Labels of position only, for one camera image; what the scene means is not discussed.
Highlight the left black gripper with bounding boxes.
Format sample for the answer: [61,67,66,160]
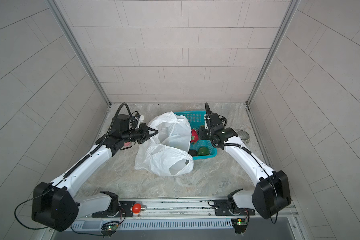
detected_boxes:
[120,124,159,144]

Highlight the red dragon fruit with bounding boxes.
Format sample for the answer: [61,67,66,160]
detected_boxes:
[190,129,199,144]

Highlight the green spotted fruit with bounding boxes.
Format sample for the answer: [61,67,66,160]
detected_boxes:
[198,147,210,156]

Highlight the white plastic bag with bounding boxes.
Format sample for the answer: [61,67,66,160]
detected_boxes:
[135,112,194,177]

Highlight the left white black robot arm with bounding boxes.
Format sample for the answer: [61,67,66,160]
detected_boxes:
[31,114,159,232]

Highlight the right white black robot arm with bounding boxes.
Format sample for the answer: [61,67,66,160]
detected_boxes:
[199,103,291,220]

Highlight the teal plastic basket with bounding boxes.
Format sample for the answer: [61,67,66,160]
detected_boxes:
[175,111,218,161]

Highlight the red emergency stop button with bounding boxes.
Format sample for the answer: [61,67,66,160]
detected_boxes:
[132,203,146,215]

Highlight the right green circuit board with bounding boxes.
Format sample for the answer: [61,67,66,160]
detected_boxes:
[231,218,249,234]

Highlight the green circuit board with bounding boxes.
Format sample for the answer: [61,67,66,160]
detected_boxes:
[101,221,120,238]
[231,218,249,234]

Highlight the left green circuit board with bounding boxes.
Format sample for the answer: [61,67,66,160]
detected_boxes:
[101,221,120,238]

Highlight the white vent grille strip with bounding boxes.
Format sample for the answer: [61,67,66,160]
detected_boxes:
[72,219,234,232]

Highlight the left black corrugated cable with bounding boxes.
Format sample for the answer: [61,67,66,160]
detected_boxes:
[62,102,133,179]

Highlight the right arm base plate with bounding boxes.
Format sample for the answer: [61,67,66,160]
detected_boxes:
[213,200,256,216]

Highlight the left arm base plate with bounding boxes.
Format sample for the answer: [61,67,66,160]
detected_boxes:
[91,201,136,218]

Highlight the aluminium mounting rail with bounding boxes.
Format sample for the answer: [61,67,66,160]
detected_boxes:
[46,196,299,222]

